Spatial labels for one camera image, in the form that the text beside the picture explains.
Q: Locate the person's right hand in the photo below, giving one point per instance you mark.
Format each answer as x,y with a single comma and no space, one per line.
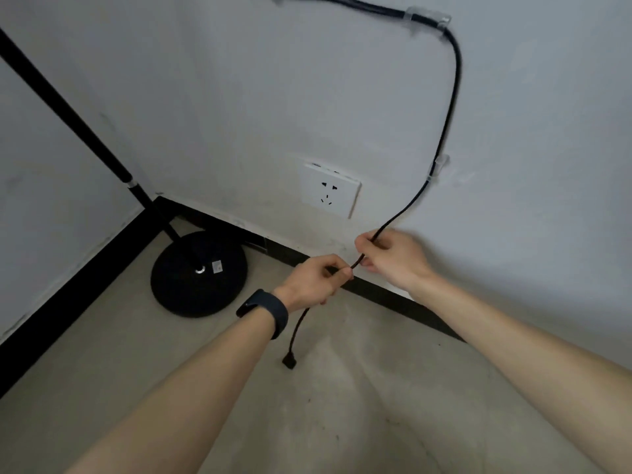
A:
400,261

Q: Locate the person's left hand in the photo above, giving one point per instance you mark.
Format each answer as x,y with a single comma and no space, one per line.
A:
311,283

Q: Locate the person's left thumb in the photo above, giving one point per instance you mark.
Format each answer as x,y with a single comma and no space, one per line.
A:
333,261

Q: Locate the person's right thumb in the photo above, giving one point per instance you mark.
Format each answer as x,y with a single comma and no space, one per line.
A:
380,236

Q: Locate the person's left forearm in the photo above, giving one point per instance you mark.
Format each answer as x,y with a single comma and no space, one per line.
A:
182,389

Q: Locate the person's right forearm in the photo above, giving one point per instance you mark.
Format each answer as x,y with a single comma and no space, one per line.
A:
523,350

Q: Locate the black wrist band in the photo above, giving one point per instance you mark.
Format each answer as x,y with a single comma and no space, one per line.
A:
264,310

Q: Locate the black floor stand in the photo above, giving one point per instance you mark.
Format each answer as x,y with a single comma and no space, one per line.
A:
197,271

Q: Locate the black skirting board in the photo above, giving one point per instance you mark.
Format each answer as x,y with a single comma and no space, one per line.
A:
148,271

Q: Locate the white wall socket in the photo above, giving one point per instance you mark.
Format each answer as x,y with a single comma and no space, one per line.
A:
332,190

